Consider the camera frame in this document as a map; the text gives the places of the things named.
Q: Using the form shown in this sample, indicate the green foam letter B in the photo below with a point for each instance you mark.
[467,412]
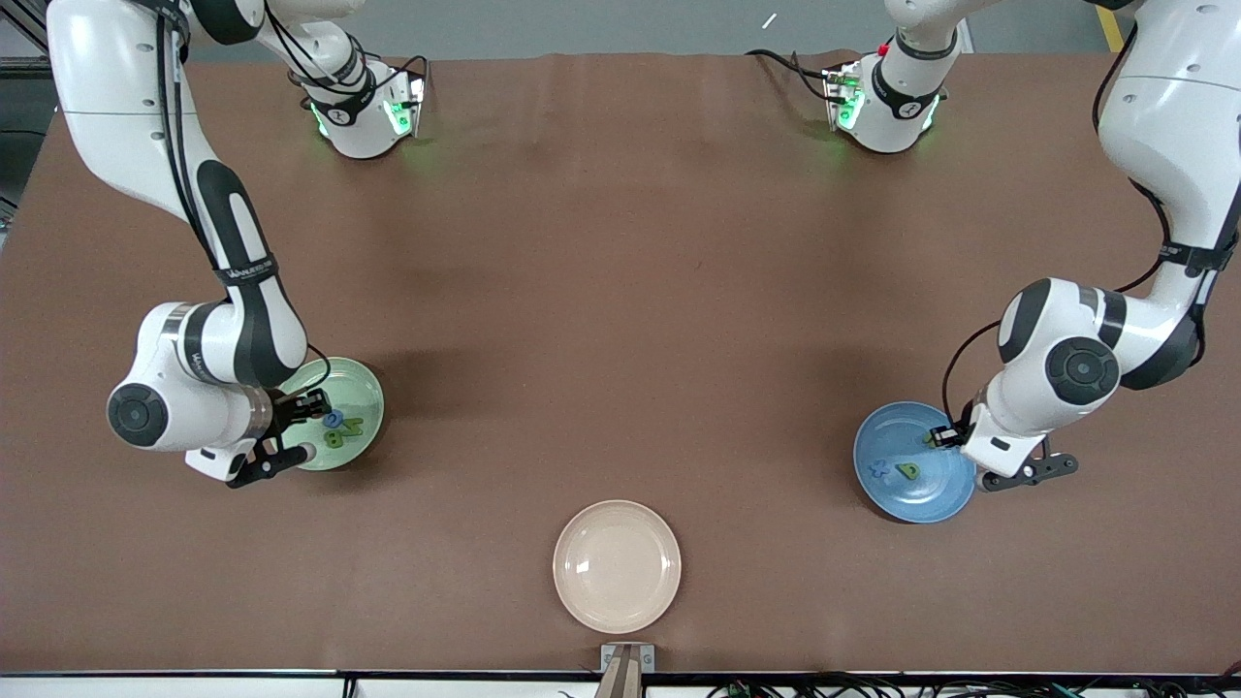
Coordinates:
[334,439]

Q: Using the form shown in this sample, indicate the blue foam letter G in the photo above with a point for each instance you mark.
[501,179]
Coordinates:
[334,419]

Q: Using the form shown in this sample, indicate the green foam letter Z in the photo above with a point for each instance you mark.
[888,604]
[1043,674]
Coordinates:
[354,427]

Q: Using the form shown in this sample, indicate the green foam letter q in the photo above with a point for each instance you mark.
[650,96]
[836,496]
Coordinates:
[909,471]

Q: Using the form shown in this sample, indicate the blue foam letter x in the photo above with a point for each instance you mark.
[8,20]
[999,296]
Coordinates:
[877,468]

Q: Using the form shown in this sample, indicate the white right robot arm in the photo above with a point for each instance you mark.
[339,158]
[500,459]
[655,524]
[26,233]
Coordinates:
[107,116]

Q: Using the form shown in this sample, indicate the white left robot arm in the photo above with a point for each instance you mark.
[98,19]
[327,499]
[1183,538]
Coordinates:
[1163,116]

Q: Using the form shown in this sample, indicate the blue plastic plate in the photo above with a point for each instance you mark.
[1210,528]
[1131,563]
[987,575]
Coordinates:
[931,494]

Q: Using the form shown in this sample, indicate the green plastic plate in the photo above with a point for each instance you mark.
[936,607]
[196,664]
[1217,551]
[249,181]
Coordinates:
[364,388]

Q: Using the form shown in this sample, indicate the beige plastic plate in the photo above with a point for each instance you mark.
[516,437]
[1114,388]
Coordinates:
[617,567]

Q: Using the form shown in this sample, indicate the brown table mat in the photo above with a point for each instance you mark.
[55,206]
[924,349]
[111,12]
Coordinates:
[630,242]

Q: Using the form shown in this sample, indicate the grey metal camera bracket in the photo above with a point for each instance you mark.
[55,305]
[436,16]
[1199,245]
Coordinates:
[627,669]

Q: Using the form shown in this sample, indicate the aluminium frame profile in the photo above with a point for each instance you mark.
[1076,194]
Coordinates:
[19,66]

